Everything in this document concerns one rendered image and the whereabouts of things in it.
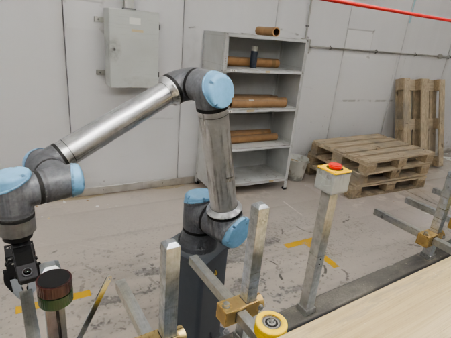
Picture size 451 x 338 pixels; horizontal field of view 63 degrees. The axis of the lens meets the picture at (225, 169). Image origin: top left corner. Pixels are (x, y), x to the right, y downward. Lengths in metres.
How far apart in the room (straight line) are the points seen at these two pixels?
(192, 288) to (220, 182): 0.59
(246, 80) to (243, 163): 0.93
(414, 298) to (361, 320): 0.22
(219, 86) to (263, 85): 2.80
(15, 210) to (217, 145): 0.67
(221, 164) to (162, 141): 2.34
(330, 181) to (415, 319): 0.42
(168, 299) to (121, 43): 2.50
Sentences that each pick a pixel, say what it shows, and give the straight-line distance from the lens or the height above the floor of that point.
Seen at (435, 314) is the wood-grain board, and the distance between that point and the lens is 1.20.
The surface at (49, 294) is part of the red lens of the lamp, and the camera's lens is 0.74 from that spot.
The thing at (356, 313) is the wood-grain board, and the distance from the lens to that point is 1.09.
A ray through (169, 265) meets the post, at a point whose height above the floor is 1.05.
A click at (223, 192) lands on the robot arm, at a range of 1.42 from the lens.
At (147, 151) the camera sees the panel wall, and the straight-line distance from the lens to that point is 3.64.
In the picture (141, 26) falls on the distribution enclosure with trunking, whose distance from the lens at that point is 3.19.
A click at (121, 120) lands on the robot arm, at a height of 1.27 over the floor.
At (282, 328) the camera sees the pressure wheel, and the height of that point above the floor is 0.91.
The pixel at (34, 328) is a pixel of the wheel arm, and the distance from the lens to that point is 1.06.
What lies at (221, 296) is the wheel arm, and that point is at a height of 0.83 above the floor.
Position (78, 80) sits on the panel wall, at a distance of 3.37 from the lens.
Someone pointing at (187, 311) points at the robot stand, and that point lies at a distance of 1.87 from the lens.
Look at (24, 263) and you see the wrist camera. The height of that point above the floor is 0.98.
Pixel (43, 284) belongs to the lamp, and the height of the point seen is 1.12.
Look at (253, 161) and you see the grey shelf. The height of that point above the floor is 0.18.
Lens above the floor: 1.56
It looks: 21 degrees down
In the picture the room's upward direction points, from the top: 5 degrees clockwise
